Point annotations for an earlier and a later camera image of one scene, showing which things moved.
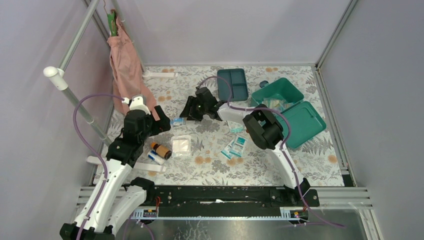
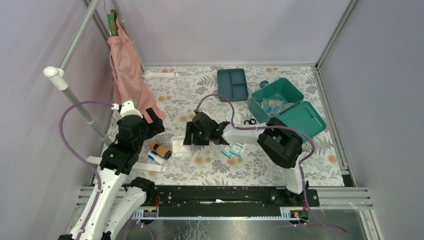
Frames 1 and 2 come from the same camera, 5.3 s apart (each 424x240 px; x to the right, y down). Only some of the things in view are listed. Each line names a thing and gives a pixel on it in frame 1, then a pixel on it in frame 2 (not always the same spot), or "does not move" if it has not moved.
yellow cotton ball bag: (271, 103) does not move
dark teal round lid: (262, 83) does not move
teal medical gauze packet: (238, 145) does not move
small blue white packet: (178, 121) → (273, 109)
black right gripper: (191, 103) → (191, 128)
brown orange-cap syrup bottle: (161, 150) does not move
